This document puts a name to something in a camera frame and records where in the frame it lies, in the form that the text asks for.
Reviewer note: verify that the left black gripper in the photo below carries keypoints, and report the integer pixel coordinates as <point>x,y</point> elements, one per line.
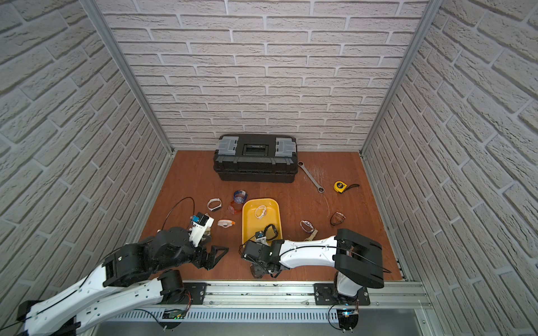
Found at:
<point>204,256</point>

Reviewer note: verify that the dark brown strap watch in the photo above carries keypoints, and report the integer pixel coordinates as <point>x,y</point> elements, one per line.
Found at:
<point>257,271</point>

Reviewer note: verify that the pink orange watch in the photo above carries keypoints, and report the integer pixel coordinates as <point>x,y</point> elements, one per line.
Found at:
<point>224,223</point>

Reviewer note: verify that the clear white watch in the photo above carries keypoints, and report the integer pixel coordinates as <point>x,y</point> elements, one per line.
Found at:
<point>260,212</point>

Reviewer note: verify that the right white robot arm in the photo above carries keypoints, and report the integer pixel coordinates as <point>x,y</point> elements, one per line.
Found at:
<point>356,259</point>

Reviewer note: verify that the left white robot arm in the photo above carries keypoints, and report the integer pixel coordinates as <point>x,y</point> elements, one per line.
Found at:
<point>135,275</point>

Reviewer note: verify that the white band watch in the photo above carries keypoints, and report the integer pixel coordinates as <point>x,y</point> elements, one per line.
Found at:
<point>214,204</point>

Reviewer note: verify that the red transparent watch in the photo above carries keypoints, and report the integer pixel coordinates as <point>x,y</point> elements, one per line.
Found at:
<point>235,208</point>

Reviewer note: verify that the blue transparent watch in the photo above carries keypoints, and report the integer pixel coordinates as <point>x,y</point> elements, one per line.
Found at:
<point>240,197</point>

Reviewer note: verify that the yellow rectangular tray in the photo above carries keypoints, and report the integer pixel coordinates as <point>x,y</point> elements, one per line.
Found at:
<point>251,225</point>

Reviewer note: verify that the silver combination wrench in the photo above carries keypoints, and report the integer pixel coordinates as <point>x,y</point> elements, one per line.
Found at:
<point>319,188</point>

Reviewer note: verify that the black plastic toolbox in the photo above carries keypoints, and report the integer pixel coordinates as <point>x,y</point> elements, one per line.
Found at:
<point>270,158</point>

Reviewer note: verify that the yellow tape measure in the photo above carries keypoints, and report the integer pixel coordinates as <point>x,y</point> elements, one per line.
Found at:
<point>340,187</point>

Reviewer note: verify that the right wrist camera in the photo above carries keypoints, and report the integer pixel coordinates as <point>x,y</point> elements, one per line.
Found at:
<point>267,235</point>

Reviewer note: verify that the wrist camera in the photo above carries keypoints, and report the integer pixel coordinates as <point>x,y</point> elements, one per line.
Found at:
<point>200,226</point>
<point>267,235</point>

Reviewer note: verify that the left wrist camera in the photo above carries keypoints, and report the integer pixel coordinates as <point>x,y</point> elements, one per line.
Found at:
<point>200,226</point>

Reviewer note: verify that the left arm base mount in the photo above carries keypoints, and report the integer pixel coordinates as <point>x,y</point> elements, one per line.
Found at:
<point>187,292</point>

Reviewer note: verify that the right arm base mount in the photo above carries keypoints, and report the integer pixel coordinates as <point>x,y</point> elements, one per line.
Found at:
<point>325,294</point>

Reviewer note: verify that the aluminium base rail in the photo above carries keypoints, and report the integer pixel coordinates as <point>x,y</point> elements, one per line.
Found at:
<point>281,301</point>

